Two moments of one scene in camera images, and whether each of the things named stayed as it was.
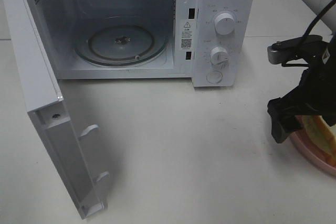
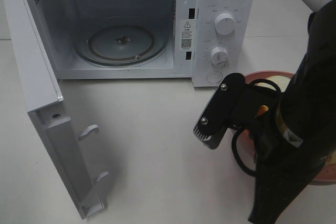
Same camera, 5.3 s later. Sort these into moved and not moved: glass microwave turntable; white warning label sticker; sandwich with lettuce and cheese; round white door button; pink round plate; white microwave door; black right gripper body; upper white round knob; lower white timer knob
Moved: sandwich with lettuce and cheese; pink round plate; black right gripper body
Not moved: round white door button; glass microwave turntable; lower white timer knob; upper white round knob; white microwave door; white warning label sticker
